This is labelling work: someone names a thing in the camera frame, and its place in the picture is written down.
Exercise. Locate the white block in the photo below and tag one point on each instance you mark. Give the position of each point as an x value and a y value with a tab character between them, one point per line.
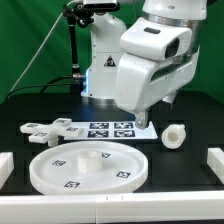
215	160
6	166

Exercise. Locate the white marker sheet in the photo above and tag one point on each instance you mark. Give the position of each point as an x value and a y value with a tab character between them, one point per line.
113	131

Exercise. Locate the white cross-shaped table base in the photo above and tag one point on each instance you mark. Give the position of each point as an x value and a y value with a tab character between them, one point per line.
50	133

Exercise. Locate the white front rail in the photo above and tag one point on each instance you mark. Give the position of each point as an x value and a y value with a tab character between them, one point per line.
112	208

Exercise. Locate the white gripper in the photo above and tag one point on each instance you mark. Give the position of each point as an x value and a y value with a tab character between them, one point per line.
136	90

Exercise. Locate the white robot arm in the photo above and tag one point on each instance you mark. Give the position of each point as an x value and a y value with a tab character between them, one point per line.
106	32

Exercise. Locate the white left block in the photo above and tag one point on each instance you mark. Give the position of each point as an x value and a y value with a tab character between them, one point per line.
6	166

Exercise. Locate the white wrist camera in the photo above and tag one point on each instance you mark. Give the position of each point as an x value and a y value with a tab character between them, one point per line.
155	41

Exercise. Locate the white round table top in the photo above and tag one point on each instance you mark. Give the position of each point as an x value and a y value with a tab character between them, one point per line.
88	167

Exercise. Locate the black camera stand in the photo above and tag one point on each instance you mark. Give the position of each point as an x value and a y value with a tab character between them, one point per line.
76	16

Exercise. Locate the white right block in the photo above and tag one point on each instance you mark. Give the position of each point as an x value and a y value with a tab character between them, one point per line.
215	160

